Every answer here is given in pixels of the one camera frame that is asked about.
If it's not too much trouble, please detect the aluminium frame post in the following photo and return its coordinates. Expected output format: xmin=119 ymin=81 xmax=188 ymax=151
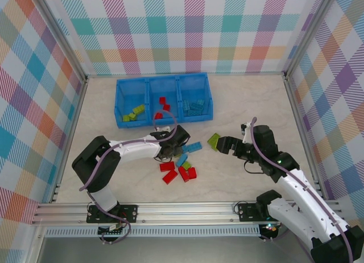
xmin=33 ymin=0 xmax=88 ymax=81
xmin=283 ymin=0 xmax=344 ymax=80

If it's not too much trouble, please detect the wide aluminium base rail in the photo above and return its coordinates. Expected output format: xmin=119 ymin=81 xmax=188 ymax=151
xmin=31 ymin=202 xmax=344 ymax=227

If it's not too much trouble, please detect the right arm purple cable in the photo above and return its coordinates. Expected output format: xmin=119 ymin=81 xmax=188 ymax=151
xmin=250 ymin=117 xmax=355 ymax=263

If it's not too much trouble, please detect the aluminium side rail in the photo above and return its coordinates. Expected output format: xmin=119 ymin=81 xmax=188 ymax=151
xmin=50 ymin=76 xmax=89 ymax=204
xmin=284 ymin=75 xmax=329 ymax=201

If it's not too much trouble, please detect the small circuit board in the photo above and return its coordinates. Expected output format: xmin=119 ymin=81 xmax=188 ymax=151
xmin=97 ymin=223 xmax=127 ymax=237
xmin=260 ymin=222 xmax=282 ymax=234

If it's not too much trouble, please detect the white slotted cable duct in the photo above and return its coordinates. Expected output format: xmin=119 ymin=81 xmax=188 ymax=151
xmin=45 ymin=225 xmax=262 ymax=239

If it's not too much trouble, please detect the thin black cable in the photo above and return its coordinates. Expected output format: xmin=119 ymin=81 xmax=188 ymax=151
xmin=243 ymin=159 xmax=266 ymax=175

